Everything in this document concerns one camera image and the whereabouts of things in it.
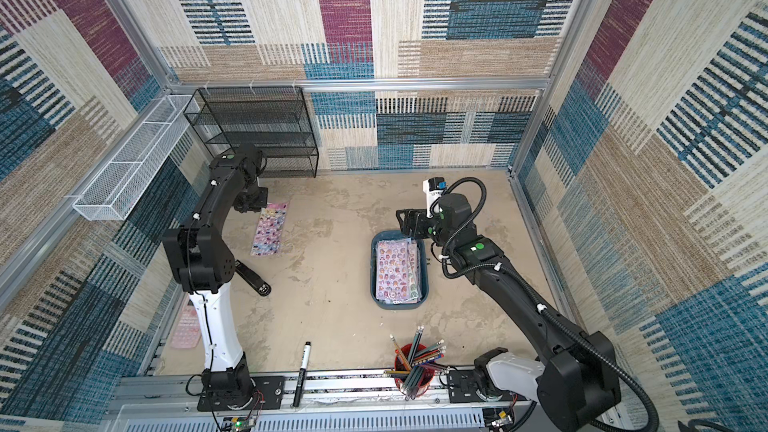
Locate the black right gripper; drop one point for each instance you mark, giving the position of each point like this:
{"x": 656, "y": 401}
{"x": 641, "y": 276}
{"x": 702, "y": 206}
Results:
{"x": 409, "y": 221}

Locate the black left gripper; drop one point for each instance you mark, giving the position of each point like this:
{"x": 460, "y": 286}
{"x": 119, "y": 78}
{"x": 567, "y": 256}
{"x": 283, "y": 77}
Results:
{"x": 244, "y": 207}

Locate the pink cat sticker sheet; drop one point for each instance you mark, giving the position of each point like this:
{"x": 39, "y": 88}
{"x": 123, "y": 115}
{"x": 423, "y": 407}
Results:
{"x": 267, "y": 237}

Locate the teal plastic storage box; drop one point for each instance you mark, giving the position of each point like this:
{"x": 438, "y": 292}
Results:
{"x": 422, "y": 269}

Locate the purple sticker sheet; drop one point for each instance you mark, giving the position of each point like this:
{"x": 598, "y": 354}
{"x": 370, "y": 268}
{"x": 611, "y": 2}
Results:
{"x": 396, "y": 272}

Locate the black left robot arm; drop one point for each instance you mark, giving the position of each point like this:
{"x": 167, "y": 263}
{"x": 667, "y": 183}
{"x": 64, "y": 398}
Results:
{"x": 203, "y": 265}

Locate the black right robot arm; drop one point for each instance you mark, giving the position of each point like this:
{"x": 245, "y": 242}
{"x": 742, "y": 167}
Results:
{"x": 574, "y": 387}

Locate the pink calculator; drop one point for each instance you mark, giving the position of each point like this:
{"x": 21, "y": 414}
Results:
{"x": 186, "y": 334}

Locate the red pencil cup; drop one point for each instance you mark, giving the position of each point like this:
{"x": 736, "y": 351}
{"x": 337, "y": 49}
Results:
{"x": 411, "y": 371}

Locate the black marker pen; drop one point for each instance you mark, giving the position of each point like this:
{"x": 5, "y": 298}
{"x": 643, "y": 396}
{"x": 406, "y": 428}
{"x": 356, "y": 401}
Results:
{"x": 301, "y": 377}

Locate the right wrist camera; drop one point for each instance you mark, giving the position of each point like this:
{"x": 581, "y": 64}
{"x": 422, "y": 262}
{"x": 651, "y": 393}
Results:
{"x": 433, "y": 189}

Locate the black wire shelf rack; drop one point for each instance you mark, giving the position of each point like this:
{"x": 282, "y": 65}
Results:
{"x": 275, "y": 120}

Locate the white wire mesh basket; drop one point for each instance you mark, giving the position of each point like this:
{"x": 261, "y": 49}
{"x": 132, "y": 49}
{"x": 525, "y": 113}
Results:
{"x": 117, "y": 188}

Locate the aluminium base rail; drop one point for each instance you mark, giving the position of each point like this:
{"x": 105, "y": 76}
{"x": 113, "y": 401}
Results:
{"x": 335, "y": 400}

